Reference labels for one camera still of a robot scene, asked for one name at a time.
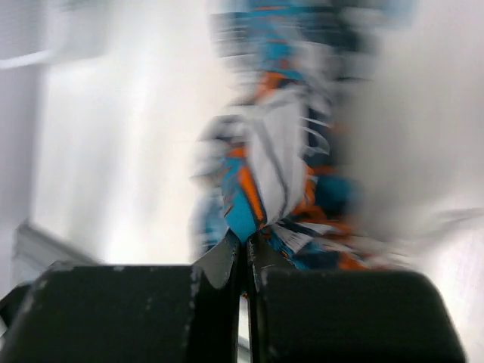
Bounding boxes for colourful patterned shorts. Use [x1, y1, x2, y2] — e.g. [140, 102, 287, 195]
[188, 0, 413, 296]

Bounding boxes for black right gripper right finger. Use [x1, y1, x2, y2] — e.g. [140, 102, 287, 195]
[247, 237, 467, 362]

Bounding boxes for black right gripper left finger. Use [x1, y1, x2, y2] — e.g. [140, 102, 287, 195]
[1, 236, 240, 362]

